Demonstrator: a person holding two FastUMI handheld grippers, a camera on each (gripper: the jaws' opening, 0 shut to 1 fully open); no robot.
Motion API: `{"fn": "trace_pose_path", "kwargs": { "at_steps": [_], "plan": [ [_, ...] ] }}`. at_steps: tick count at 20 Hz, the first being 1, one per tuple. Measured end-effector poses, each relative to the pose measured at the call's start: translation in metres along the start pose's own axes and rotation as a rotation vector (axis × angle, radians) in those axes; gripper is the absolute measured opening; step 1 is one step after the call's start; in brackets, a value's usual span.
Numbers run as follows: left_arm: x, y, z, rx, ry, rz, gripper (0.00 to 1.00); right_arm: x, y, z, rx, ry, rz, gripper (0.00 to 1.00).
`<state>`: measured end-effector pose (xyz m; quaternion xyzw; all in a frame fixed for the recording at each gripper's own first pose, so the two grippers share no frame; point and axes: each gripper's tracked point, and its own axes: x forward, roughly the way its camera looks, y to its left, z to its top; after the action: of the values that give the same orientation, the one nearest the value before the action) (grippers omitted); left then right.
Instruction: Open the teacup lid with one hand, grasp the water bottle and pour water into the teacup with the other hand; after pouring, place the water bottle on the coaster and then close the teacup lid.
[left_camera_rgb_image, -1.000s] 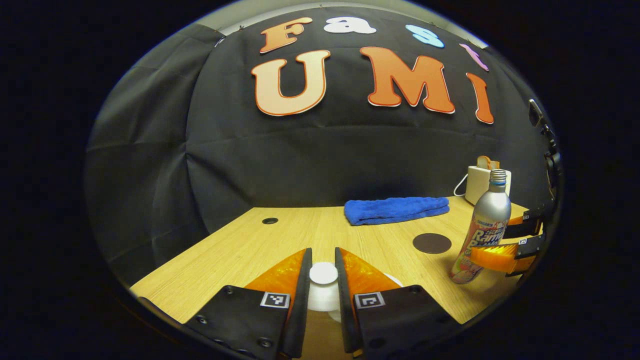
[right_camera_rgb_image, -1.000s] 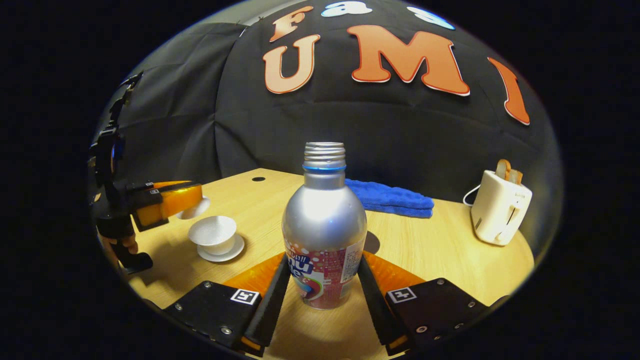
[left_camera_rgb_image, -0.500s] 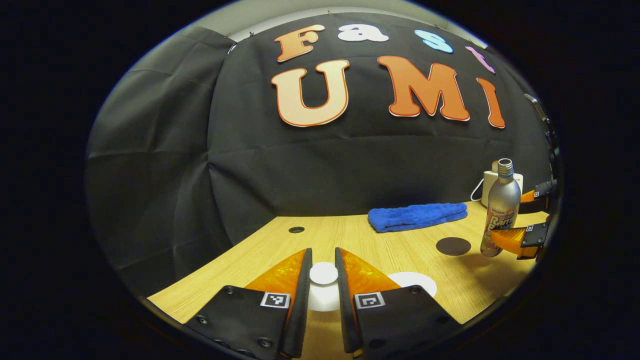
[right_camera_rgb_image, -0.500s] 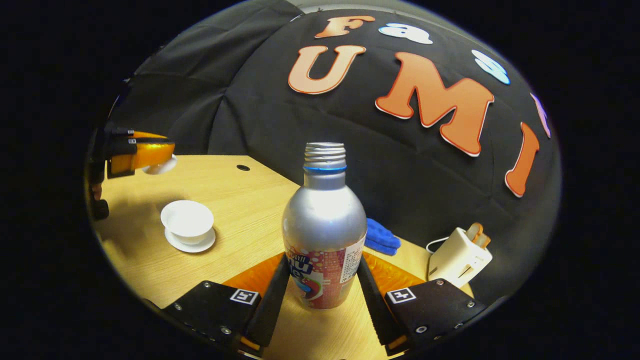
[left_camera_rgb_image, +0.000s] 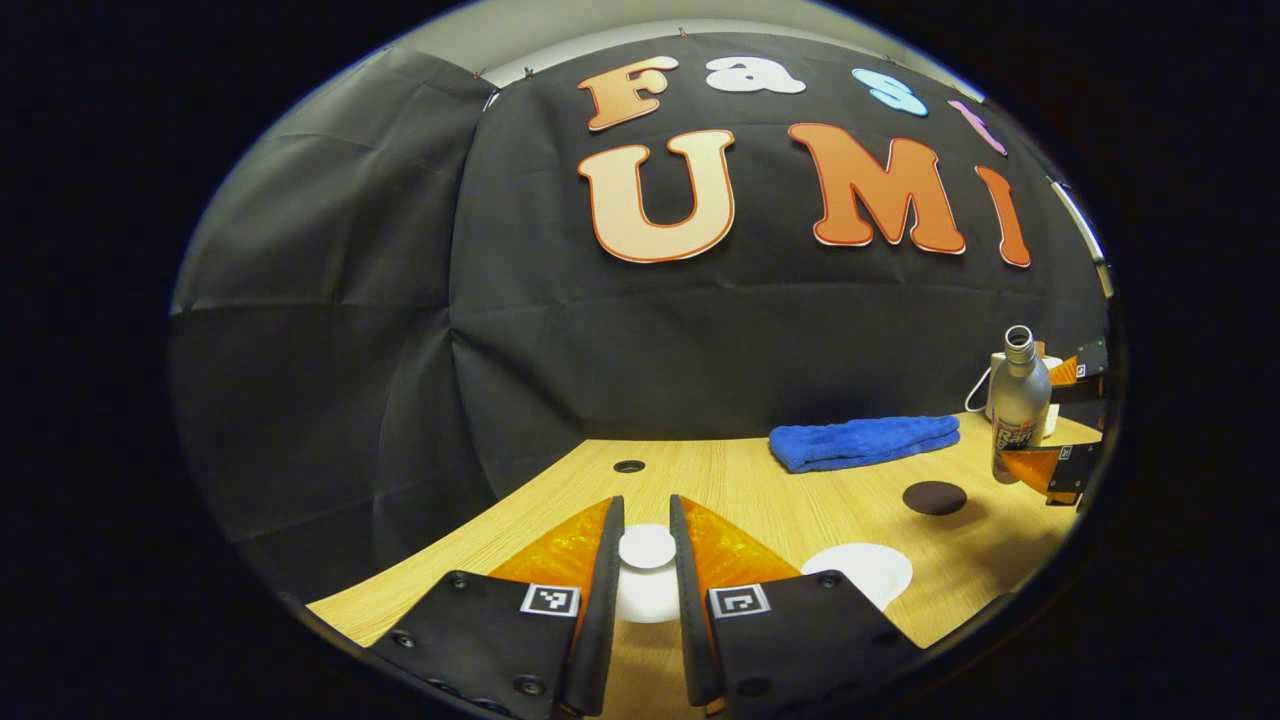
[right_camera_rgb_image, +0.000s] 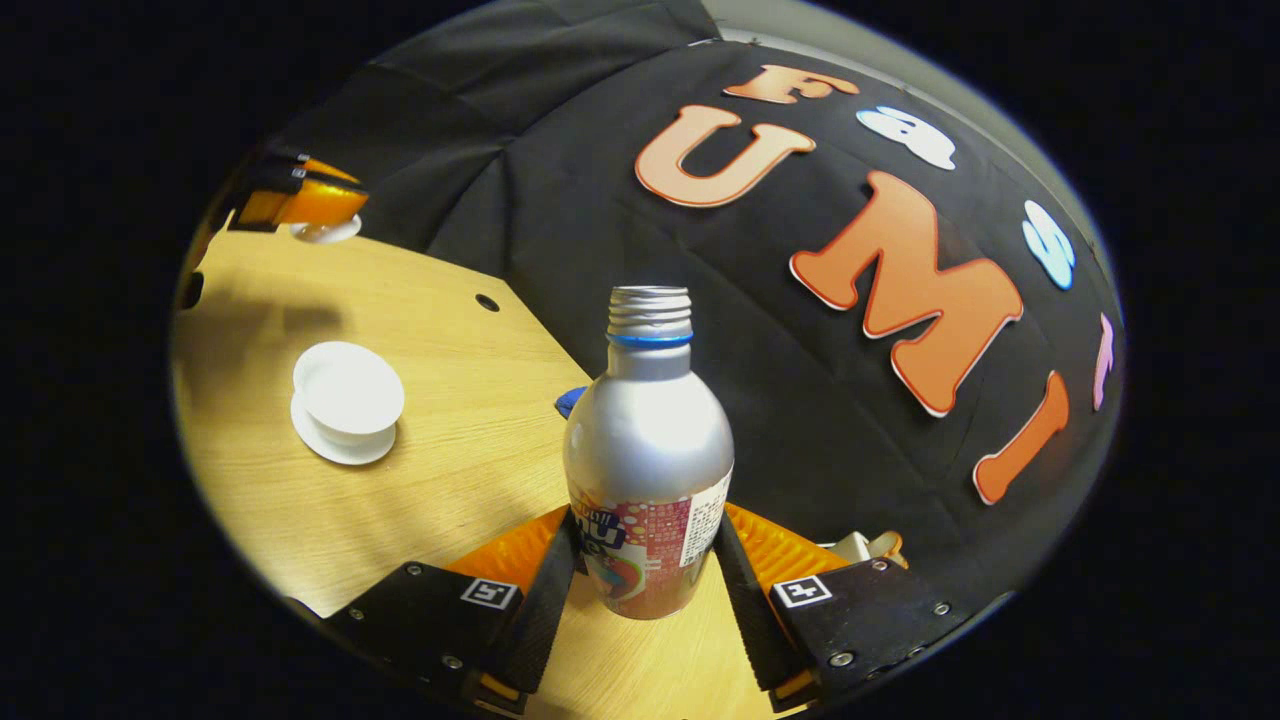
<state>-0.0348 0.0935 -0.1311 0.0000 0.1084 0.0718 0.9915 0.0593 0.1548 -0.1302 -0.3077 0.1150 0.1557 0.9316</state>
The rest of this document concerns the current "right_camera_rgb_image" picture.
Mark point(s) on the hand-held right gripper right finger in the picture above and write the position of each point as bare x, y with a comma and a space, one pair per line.
745, 620

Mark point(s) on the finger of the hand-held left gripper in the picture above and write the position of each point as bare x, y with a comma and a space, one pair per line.
310, 205
300, 166

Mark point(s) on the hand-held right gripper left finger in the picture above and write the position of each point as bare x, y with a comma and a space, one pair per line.
545, 620

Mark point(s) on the white teacup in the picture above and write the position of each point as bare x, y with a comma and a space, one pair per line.
350, 385

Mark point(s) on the silver water bottle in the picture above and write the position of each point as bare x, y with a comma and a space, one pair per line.
648, 440

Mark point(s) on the white toaster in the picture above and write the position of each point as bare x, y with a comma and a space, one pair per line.
850, 548

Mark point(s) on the toast slice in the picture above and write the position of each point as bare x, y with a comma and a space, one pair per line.
885, 547

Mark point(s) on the blue towel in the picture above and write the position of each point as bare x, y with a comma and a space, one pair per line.
570, 402

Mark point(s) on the white saucer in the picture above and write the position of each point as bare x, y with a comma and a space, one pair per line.
340, 452

